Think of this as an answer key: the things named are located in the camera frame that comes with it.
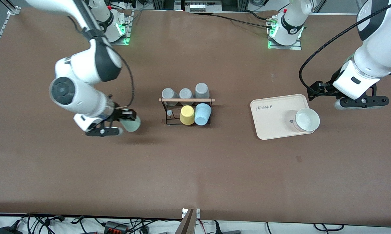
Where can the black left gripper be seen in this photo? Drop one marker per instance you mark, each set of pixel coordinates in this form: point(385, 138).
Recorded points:
point(327, 88)

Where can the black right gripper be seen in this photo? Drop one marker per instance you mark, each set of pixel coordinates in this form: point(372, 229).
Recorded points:
point(118, 114)

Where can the pale green cup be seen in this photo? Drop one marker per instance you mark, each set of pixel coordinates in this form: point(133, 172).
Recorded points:
point(132, 125)

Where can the light blue cup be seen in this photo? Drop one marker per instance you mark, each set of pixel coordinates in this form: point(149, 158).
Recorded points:
point(202, 115)

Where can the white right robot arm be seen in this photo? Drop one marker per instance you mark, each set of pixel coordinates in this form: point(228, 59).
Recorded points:
point(81, 68)

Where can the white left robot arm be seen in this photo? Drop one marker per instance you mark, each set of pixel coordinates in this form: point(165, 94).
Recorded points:
point(377, 55)

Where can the white bowl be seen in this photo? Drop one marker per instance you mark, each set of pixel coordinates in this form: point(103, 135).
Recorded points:
point(307, 119)

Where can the grey cup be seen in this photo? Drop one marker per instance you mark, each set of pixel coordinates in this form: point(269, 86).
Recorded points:
point(185, 93)
point(168, 93)
point(202, 90)

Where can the yellow cup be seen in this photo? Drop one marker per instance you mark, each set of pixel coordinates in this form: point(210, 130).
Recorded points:
point(187, 115)

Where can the cream plastic tray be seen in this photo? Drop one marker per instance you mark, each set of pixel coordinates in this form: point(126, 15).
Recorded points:
point(273, 126)

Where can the black terminal block red levers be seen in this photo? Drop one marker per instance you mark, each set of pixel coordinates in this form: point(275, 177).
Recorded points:
point(115, 227)

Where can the white small plate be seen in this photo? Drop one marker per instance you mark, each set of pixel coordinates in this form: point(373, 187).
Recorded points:
point(197, 213)

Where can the grey angled pole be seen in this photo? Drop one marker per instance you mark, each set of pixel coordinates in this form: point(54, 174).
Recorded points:
point(185, 226)

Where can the white power strip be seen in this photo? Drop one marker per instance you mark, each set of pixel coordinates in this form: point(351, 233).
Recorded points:
point(202, 6)

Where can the black power adapter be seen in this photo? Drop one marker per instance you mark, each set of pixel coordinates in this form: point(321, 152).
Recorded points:
point(8, 231)

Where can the black right camera mount bracket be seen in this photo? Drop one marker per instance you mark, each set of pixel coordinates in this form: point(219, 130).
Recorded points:
point(101, 131)

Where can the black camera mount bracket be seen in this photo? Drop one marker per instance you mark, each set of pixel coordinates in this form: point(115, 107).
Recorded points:
point(101, 131)
point(371, 101)

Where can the black left camera mount bracket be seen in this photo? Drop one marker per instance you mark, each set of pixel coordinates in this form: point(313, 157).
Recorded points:
point(371, 101)

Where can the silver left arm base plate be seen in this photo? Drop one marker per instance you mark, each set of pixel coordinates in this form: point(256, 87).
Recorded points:
point(285, 47)

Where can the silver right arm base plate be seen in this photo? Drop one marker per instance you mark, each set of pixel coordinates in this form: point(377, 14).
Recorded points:
point(127, 32)

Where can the silver corner bracket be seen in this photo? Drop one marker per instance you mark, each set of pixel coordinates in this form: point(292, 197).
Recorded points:
point(14, 10)

